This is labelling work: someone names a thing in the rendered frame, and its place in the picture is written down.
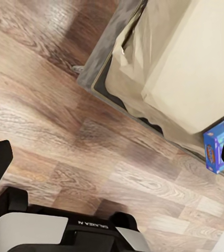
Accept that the board game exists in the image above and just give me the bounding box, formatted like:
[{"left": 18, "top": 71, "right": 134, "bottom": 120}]
[{"left": 204, "top": 121, "right": 224, "bottom": 174}]

